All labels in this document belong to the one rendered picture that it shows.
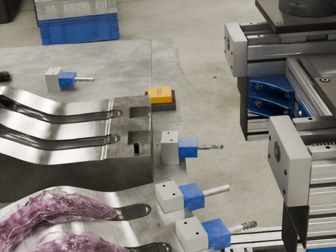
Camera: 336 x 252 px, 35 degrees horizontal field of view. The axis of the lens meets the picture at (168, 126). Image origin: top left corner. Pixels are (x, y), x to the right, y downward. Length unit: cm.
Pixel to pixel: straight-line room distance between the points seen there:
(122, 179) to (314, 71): 48
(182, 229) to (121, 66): 88
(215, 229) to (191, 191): 11
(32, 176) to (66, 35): 321
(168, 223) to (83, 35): 340
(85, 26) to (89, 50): 240
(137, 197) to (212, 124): 198
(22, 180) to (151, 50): 82
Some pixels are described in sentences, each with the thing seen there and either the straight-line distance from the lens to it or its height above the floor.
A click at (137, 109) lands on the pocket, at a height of 88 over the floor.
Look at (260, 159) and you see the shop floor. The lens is 262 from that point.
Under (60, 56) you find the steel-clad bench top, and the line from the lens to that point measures 177.
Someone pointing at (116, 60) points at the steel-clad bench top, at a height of 80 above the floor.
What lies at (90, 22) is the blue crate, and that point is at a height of 16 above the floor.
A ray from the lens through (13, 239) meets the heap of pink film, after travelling 86.
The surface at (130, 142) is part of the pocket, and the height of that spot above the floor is 86.
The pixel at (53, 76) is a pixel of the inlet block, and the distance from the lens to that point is 150.
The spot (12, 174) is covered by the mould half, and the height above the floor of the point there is 87.
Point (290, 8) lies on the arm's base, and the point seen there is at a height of 105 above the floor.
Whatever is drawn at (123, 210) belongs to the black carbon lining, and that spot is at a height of 85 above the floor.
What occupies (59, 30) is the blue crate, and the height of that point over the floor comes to 12.
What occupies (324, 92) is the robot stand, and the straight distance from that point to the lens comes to 90.
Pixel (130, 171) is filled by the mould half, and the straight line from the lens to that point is 103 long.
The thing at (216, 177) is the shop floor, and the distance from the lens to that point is 249.
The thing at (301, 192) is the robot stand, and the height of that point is 93.
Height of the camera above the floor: 143
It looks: 29 degrees down
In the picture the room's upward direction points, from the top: 4 degrees counter-clockwise
